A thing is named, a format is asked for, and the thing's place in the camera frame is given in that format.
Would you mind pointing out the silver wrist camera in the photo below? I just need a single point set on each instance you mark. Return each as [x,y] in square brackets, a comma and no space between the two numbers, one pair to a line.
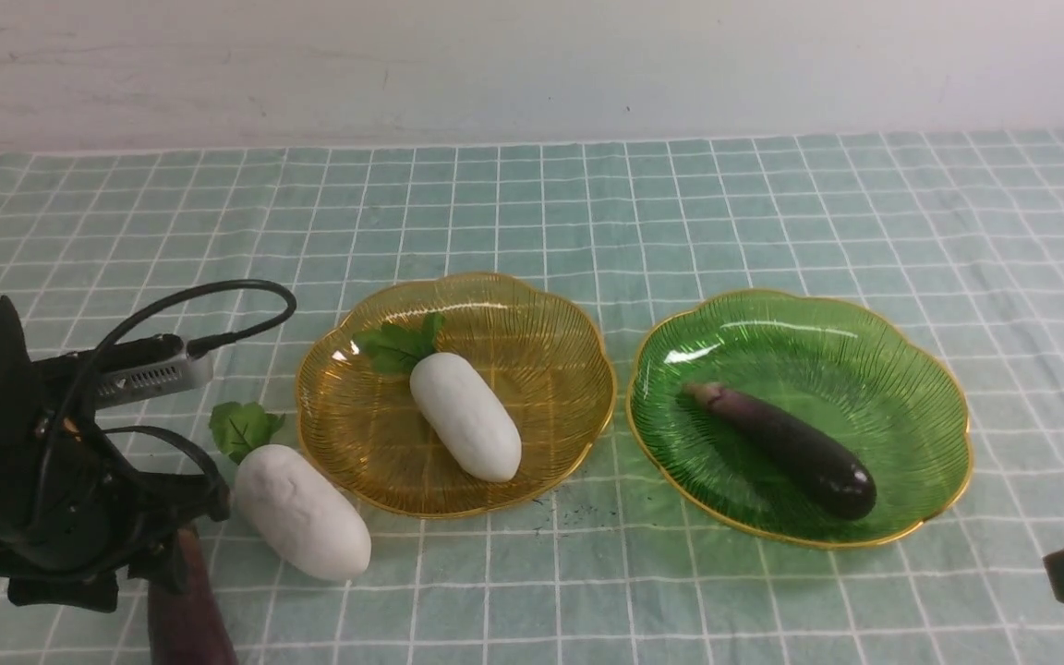
[139,370]

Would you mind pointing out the white radish with green leaves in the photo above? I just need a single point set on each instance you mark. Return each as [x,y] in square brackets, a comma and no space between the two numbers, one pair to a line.
[461,408]

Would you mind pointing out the dark purple eggplant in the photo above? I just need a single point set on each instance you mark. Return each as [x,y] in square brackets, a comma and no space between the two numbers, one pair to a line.
[821,468]

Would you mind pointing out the green checkered tablecloth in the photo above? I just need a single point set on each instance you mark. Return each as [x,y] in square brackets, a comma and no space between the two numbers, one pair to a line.
[956,237]

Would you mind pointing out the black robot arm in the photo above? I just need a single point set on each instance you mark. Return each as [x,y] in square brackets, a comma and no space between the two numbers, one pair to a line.
[32,407]

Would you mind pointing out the amber ribbed plastic plate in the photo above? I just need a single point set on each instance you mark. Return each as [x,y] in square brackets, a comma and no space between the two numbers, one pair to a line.
[541,354]

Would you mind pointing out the green ribbed plastic plate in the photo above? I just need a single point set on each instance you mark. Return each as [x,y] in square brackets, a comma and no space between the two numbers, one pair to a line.
[835,365]

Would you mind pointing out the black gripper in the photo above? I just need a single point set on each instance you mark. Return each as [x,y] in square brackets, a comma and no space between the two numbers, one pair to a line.
[75,516]

